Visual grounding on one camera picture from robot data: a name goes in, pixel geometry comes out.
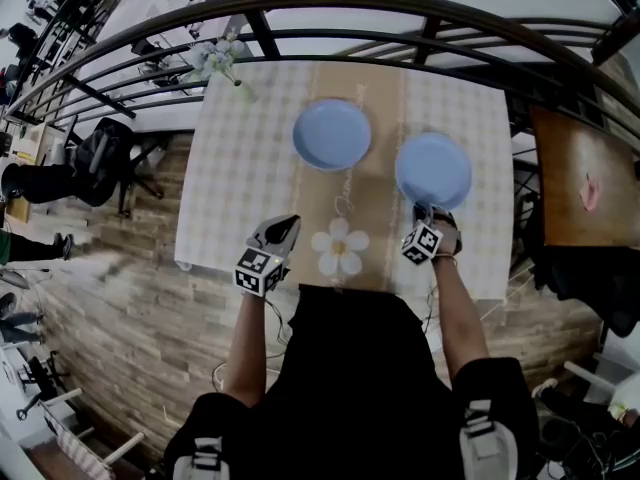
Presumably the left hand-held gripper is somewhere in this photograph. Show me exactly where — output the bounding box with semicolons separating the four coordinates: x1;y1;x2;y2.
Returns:
234;213;303;298

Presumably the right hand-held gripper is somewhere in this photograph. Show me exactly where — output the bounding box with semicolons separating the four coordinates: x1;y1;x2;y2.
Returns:
400;199;445;267

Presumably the big blue plate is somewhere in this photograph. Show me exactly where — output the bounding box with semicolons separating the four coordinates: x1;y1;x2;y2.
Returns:
394;131;474;211
291;98;373;172

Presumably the person's left forearm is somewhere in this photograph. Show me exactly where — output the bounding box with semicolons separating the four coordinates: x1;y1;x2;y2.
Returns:
221;291;269;410

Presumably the person's right forearm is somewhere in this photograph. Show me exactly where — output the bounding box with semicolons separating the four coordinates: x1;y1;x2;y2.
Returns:
431;255;491;390

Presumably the person's right hand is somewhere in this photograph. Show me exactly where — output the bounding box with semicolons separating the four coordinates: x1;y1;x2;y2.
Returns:
430;206;464;258

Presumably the beige table runner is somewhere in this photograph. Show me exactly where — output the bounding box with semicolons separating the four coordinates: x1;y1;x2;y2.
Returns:
293;61;407;295

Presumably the checkered tablecloth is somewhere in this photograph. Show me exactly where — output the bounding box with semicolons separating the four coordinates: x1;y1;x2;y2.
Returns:
173;59;517;302

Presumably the green glass vase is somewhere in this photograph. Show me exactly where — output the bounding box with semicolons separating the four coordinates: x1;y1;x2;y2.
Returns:
233;79;259;105

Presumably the black office chair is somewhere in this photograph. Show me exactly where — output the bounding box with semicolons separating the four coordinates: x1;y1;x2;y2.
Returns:
68;116;172;220

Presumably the small pink cloth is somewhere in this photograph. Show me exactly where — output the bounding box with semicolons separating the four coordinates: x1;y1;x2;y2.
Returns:
578;171;602;213

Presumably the wooden side table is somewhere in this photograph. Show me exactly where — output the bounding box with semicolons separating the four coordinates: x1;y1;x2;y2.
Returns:
528;104;640;249

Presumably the person's black shirt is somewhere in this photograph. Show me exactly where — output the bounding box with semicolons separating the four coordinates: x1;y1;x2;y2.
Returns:
162;282;542;480

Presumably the white flower bouquet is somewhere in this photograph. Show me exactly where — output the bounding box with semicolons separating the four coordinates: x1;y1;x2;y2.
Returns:
181;31;247;87

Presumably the black backpack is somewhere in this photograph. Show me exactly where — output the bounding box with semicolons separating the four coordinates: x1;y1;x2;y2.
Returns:
73;127;122;190

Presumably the black metal railing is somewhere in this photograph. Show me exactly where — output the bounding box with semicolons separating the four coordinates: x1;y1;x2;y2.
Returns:
0;0;640;145

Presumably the light wooden desk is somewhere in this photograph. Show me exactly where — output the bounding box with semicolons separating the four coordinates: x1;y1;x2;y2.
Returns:
3;121;52;225

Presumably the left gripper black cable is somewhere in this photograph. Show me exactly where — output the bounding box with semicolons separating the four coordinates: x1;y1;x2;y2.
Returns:
263;295;295;360

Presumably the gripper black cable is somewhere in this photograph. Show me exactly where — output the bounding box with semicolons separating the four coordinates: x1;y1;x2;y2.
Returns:
263;295;295;360
421;281;442;335

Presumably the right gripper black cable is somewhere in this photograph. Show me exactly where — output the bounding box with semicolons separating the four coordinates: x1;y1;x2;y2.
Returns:
421;281;442;335

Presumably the grey shoulder strap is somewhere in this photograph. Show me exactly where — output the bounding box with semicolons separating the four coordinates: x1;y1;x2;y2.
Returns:
458;399;519;480
172;436;224;480

